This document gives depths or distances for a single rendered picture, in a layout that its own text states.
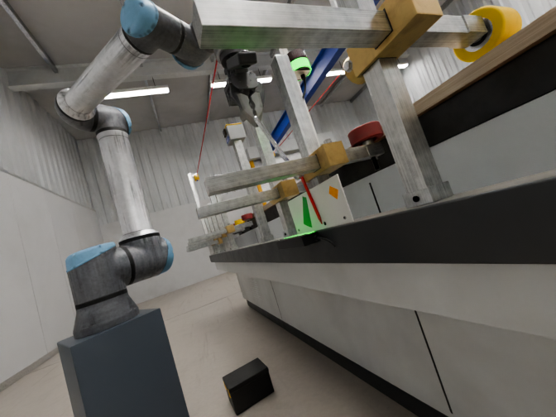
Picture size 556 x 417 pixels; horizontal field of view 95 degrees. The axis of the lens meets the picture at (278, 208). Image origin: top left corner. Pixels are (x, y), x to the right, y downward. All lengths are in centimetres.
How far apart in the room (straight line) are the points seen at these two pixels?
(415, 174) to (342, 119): 1085
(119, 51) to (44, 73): 611
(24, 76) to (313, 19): 683
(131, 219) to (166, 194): 744
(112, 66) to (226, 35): 67
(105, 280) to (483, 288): 98
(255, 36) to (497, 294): 42
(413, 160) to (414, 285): 22
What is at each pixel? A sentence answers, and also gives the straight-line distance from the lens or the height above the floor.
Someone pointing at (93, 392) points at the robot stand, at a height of 46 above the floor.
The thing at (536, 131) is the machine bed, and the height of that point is 75.
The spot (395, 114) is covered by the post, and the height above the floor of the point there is 84.
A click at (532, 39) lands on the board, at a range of 57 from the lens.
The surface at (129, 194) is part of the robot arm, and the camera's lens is 117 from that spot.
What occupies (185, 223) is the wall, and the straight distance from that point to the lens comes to 835.
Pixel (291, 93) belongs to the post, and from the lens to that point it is 67.
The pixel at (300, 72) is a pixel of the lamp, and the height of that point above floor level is 109.
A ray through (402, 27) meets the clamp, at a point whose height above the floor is 92.
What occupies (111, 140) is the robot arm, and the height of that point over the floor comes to 128.
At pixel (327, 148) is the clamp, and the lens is 55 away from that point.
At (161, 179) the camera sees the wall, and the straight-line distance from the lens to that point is 871.
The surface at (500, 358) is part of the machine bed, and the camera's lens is 78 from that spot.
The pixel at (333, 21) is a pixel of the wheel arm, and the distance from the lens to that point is 37.
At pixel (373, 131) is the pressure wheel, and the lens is 66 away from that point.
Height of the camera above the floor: 73
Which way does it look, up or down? 5 degrees up
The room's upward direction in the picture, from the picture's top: 18 degrees counter-clockwise
